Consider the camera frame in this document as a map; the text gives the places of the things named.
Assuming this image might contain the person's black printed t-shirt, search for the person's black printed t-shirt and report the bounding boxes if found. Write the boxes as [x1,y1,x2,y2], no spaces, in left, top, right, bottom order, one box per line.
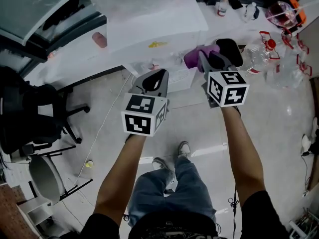
[81,190,285,239]

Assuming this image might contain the person's left forearm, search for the person's left forearm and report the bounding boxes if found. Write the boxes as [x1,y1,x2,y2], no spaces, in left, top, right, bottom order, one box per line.
[93,134,147,225]

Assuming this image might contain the white water dispenser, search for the white water dispenser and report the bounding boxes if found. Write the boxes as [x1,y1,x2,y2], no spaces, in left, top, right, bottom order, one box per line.
[106,0,209,94]

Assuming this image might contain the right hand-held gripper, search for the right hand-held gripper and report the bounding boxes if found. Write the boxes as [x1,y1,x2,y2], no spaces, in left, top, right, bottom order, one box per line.
[198,50,250,110]

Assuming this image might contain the white rope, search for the white rope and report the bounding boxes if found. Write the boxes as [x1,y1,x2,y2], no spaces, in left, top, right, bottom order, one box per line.
[273,1,319,17]

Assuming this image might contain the black dangling cable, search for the black dangling cable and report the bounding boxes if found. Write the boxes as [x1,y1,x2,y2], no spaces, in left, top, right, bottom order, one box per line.
[228,183,240,239]

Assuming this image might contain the person's right grey white sneaker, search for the person's right grey white sneaker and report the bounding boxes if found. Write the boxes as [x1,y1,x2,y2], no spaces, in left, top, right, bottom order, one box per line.
[177,141,191,159]

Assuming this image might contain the white floor cable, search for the white floor cable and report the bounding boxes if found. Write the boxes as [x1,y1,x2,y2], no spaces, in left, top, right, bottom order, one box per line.
[74,73,133,184]

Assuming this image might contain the person's grey white sneaker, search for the person's grey white sneaker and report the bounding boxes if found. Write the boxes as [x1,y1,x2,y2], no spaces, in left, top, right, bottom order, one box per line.
[177,141,191,159]
[151,157,175,183]

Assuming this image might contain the pink bottle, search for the pink bottle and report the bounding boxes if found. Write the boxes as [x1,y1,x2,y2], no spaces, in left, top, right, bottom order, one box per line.
[92,31,108,49]

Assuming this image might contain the white raised ledge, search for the white raised ledge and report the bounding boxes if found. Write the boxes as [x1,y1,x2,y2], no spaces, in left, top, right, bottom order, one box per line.
[23,1,304,87]

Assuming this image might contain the grey chair with black frame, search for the grey chair with black frame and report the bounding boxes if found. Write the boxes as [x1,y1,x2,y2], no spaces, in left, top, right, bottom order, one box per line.
[28,145,94,207]

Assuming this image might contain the person's left grey white sneaker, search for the person's left grey white sneaker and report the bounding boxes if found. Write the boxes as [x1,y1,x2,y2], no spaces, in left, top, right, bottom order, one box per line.
[151,157,175,183]

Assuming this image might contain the person's blue jeans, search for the person's blue jeans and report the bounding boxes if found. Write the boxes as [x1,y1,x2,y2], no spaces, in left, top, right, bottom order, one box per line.
[127,155,217,228]

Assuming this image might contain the white desk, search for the white desk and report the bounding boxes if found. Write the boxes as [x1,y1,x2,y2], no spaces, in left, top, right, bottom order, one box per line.
[16,194,55,228]

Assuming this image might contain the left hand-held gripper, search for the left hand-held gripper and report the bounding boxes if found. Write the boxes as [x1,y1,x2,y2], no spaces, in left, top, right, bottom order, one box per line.
[121,68,171,137]

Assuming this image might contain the brown wooden bench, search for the brown wooden bench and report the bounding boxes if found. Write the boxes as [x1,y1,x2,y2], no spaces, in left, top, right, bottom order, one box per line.
[307,76,319,192]

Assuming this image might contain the purple cleaning cloth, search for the purple cleaning cloth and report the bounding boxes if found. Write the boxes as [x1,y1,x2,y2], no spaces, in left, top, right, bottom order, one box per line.
[183,43,221,74]

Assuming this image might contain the black mesh office chair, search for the black mesh office chair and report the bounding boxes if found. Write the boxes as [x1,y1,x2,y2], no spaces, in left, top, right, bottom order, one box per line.
[0,65,91,156]

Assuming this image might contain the white bottle red label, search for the white bottle red label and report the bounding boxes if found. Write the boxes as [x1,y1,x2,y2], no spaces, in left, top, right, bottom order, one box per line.
[216,0,230,17]

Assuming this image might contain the large clear bottle red handle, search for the large clear bottle red handle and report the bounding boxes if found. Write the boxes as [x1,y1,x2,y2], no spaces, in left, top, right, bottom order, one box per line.
[280,28,310,59]
[265,51,313,90]

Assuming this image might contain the person's right forearm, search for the person's right forearm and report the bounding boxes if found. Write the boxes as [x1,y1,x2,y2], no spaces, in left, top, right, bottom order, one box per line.
[220,105,266,208]

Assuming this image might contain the white waste bin black liner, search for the white waste bin black liner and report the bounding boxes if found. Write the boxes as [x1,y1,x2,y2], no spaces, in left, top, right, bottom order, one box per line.
[215,38,244,68]

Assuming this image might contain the black framed window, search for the black framed window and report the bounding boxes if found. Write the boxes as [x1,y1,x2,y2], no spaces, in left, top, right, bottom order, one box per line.
[0,0,108,66]

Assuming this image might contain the small clear bottle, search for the small clear bottle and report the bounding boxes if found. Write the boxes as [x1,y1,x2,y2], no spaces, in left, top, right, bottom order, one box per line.
[245,1,260,22]

